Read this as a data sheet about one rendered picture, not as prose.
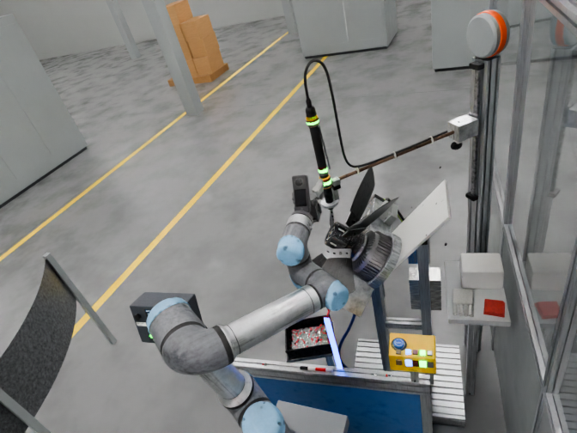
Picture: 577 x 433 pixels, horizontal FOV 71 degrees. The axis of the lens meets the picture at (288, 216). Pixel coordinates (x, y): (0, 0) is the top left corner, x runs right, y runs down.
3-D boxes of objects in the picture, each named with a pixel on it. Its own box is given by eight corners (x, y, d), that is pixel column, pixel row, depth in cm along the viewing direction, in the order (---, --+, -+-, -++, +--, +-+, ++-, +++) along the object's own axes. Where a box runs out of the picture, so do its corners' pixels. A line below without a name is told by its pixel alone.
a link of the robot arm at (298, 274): (309, 301, 117) (300, 274, 111) (288, 282, 126) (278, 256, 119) (330, 286, 120) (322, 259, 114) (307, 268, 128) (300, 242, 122)
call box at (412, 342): (435, 352, 152) (434, 334, 146) (436, 376, 145) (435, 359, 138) (391, 349, 157) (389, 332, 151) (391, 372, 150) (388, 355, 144)
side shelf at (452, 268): (497, 265, 196) (498, 261, 194) (510, 326, 169) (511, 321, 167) (444, 265, 204) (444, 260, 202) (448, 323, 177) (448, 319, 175)
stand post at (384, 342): (394, 374, 252) (379, 269, 200) (393, 387, 246) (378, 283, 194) (386, 373, 254) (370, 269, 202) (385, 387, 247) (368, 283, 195)
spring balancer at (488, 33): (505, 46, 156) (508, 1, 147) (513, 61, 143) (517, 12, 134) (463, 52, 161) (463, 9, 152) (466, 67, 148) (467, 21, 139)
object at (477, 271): (497, 265, 192) (499, 246, 186) (502, 289, 180) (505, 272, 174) (458, 264, 198) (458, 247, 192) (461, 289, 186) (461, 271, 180)
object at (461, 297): (472, 292, 183) (472, 289, 182) (474, 318, 172) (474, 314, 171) (452, 290, 186) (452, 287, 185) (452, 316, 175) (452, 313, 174)
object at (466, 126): (468, 130, 171) (469, 111, 166) (480, 135, 165) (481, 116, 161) (447, 138, 169) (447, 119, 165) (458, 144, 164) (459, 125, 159)
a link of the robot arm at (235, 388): (250, 438, 126) (150, 350, 92) (227, 404, 137) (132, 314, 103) (279, 410, 129) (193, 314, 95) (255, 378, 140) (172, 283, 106)
